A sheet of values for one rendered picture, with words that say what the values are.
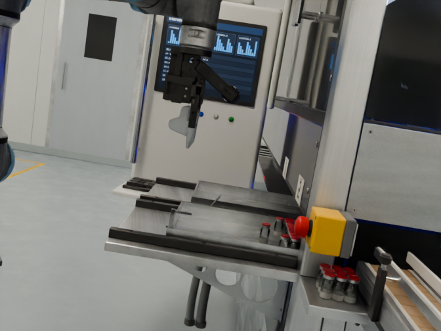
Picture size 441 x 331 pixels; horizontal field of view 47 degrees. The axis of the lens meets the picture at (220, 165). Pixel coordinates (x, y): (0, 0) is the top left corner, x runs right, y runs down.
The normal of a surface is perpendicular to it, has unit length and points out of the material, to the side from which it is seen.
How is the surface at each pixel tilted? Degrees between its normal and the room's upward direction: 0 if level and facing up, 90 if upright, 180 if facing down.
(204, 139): 90
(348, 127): 90
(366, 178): 90
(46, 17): 90
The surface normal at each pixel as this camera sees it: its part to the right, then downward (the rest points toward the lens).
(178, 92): -0.04, 0.14
